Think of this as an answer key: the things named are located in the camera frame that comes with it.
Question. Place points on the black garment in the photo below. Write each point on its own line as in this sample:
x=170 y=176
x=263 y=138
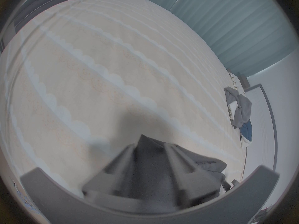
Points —
x=151 y=164

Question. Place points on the white printed pillow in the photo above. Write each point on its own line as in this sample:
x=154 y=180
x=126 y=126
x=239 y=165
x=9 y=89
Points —
x=234 y=83

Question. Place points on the pile of clothes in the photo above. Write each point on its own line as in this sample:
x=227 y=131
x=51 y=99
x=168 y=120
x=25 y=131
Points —
x=241 y=111

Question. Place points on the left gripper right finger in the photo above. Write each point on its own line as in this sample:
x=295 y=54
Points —
x=189 y=178

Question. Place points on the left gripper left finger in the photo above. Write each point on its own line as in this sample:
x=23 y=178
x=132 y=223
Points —
x=116 y=174

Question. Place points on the bed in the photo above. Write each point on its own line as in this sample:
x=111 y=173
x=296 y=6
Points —
x=105 y=66

